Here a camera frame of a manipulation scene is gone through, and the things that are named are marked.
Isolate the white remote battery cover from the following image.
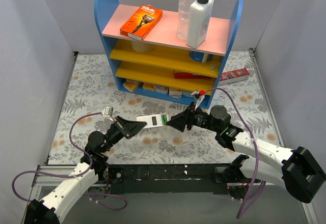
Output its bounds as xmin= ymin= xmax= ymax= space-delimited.
xmin=181 ymin=132 xmax=189 ymax=143

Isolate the green battery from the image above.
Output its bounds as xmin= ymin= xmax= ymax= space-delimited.
xmin=161 ymin=114 xmax=168 ymax=125
xmin=160 ymin=114 xmax=166 ymax=126

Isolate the white remote control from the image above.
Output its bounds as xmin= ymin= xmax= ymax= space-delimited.
xmin=137 ymin=114 xmax=169 ymax=129

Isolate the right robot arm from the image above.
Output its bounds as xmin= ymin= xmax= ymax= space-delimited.
xmin=167 ymin=104 xmax=325 ymax=203

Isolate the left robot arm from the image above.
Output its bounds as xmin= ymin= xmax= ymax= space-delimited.
xmin=24 ymin=116 xmax=147 ymax=223

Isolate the white blue small box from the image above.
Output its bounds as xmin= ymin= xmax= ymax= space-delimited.
xmin=182 ymin=90 xmax=197 ymax=98

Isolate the white orange small box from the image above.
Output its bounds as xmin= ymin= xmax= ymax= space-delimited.
xmin=169 ymin=88 xmax=183 ymax=99

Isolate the red flat box on shelf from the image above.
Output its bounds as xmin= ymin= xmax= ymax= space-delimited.
xmin=174 ymin=71 xmax=211 ymax=79

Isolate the yellow and white small box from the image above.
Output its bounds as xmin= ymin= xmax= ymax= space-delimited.
xmin=123 ymin=79 xmax=142 ymax=93

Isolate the blue shelf with coloured boards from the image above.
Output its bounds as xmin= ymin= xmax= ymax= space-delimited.
xmin=94 ymin=0 xmax=243 ymax=108

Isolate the red toothpaste box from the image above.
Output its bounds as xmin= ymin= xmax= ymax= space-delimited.
xmin=218 ymin=68 xmax=250 ymax=86

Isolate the blue and white tub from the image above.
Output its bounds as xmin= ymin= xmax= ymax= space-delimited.
xmin=189 ymin=51 xmax=213 ymax=63

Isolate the cream cylindrical container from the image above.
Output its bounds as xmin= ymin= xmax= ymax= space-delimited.
xmin=131 ymin=41 xmax=155 ymax=53

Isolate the orange razor box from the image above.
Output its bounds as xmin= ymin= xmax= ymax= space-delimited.
xmin=120 ymin=5 xmax=163 ymax=41

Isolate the white bottle with black cap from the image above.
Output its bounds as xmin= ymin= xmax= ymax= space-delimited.
xmin=186 ymin=0 xmax=214 ymax=48

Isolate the clear plastic water bottle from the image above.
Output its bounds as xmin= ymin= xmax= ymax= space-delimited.
xmin=177 ymin=0 xmax=195 ymax=40

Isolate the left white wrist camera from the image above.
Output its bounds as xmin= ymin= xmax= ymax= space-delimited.
xmin=101 ymin=106 xmax=114 ymax=122

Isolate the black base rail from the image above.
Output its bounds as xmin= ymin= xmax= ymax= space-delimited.
xmin=108 ymin=163 xmax=250 ymax=200

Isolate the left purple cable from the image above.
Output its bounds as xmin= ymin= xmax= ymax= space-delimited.
xmin=11 ymin=111 xmax=128 ymax=211

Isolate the purple cable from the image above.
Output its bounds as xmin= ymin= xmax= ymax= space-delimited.
xmin=203 ymin=87 xmax=267 ymax=219
xmin=11 ymin=111 xmax=128 ymax=211

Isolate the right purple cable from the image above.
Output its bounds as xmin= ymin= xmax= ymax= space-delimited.
xmin=203 ymin=87 xmax=267 ymax=219

